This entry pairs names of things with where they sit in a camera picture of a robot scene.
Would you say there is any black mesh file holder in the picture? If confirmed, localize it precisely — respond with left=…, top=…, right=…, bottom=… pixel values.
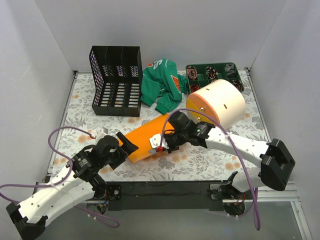
left=89, top=45, right=143, bottom=117

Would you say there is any brown black rolled tie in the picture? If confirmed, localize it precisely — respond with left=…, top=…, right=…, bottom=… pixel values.
left=231, top=79, right=244, bottom=93

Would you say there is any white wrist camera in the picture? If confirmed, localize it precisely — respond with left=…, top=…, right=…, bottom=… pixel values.
left=149, top=133, right=169, bottom=152
left=95, top=127, right=108, bottom=143

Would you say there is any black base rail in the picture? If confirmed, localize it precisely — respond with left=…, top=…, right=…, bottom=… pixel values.
left=77, top=178, right=253, bottom=212

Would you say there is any orange notebook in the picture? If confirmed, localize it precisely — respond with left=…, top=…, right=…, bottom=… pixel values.
left=124, top=113, right=169, bottom=163

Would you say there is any white-spotted black rolled tie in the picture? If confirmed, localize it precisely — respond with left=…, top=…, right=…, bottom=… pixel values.
left=205, top=66, right=219, bottom=80

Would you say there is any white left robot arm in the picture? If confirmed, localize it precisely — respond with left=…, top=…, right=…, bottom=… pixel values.
left=6, top=132, right=138, bottom=240

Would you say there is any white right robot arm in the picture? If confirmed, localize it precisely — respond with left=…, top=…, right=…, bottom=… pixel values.
left=160, top=110, right=296, bottom=199

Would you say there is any orange black rolled tie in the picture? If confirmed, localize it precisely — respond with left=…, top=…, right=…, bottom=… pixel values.
left=190, top=84, right=200, bottom=93

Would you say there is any pink black rolled tie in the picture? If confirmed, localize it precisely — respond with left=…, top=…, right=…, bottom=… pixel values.
left=186, top=65, right=198, bottom=81

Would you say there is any green sweatshirt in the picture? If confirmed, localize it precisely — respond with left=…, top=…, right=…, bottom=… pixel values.
left=141, top=58, right=188, bottom=115

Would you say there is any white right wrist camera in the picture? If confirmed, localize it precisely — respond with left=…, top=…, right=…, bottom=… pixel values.
left=149, top=133, right=169, bottom=152

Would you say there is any white drawer organizer box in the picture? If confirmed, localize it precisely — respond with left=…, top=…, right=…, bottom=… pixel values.
left=185, top=79, right=247, bottom=129

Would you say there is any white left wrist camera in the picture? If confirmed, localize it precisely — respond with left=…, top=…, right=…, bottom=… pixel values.
left=95, top=127, right=108, bottom=143

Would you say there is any green compartment organizer tray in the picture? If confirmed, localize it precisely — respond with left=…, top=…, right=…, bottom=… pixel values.
left=185, top=62, right=245, bottom=93

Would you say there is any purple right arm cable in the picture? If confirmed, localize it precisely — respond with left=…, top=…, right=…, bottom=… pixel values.
left=159, top=108, right=262, bottom=231

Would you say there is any grey folded sock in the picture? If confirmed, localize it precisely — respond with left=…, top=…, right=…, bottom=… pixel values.
left=224, top=63, right=237, bottom=78

